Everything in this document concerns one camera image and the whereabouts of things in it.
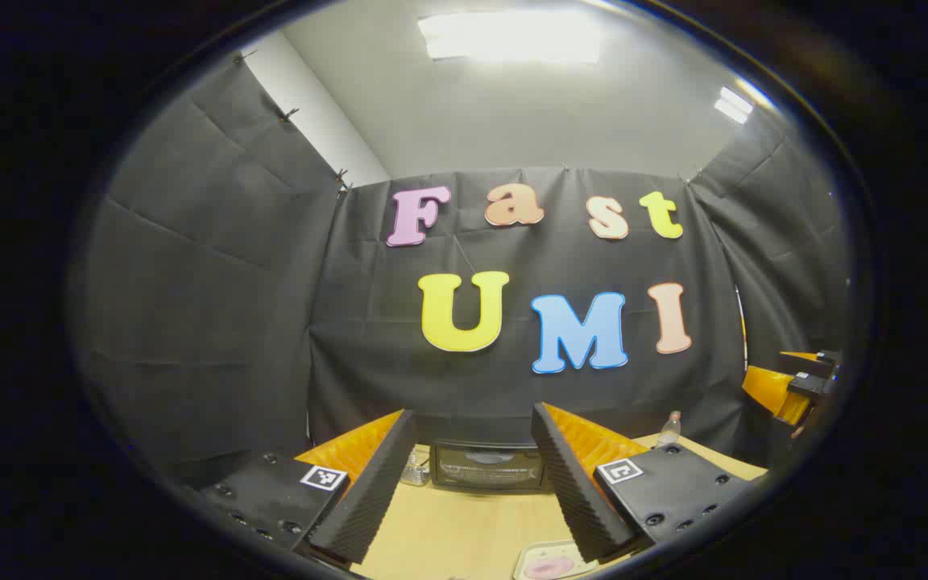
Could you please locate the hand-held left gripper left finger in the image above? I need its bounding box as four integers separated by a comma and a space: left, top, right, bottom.
182, 408, 418, 569

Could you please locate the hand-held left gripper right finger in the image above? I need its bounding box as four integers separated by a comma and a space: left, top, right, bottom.
530, 402, 759, 565

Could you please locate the white cherry print plate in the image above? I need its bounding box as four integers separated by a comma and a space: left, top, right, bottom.
512, 540, 600, 580

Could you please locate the pink ham slice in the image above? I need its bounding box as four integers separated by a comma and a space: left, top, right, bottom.
522, 556, 571, 580

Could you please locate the black electric oven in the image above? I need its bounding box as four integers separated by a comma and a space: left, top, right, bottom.
430, 439, 552, 494

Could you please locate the clear ribbed glass cup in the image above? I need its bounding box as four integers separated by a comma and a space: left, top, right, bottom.
401, 447, 433, 487

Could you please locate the clear plastic water bottle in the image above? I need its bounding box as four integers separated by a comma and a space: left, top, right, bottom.
654, 411, 684, 450

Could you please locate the black backdrop cloth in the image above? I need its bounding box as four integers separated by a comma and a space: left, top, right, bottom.
69, 52, 856, 484

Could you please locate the small ceiling light panel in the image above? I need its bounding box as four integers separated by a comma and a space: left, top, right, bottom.
714, 85, 755, 126

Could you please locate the large ceiling light panel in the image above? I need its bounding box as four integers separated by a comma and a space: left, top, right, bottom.
418, 10, 602, 65

